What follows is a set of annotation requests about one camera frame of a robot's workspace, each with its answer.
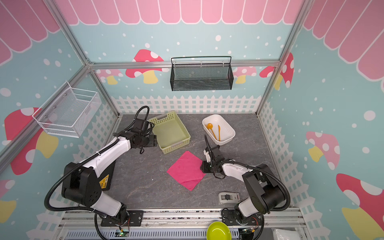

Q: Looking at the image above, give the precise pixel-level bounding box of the white small device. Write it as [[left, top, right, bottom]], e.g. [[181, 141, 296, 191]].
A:
[[219, 192, 241, 205]]

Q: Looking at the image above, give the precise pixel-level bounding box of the black box with yellow label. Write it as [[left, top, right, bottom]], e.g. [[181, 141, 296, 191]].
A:
[[98, 162, 116, 191]]

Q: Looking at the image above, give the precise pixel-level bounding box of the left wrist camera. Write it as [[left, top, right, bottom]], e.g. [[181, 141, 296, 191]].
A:
[[131, 119, 149, 134]]

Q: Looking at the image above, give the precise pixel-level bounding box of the orange chopstick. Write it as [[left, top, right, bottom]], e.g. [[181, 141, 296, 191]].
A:
[[218, 125, 221, 142]]

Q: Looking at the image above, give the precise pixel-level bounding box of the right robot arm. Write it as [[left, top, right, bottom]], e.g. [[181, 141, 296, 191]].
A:
[[201, 150, 291, 226]]

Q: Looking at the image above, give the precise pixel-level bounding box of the black wire mesh basket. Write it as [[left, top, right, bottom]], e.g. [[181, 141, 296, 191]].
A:
[[170, 56, 234, 91]]

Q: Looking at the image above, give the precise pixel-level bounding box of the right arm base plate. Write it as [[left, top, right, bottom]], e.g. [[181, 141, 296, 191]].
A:
[[221, 208, 264, 226]]

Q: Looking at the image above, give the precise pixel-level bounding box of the pink paper napkin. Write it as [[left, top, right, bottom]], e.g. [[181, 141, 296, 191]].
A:
[[167, 151, 206, 191]]

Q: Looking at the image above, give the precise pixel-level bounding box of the white wire mesh basket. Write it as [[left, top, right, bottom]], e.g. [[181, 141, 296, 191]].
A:
[[32, 82, 102, 138]]

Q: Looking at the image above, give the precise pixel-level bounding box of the white plastic tub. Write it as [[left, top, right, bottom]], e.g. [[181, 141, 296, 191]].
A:
[[202, 114, 236, 146]]

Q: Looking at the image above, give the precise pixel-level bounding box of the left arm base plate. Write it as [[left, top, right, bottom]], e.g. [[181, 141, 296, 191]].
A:
[[101, 210, 144, 227]]

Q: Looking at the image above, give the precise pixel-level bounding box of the orange spoon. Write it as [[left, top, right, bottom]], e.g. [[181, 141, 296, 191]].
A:
[[206, 123, 217, 140]]

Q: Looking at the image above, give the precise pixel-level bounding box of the green perforated plastic basket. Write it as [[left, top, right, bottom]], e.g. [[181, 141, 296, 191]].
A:
[[149, 111, 191, 155]]

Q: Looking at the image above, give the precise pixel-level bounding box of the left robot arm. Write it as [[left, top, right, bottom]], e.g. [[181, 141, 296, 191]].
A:
[[44, 131, 157, 224]]

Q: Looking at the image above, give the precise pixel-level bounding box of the lime green bowl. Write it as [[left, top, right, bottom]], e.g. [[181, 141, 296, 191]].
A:
[[206, 222, 232, 240]]

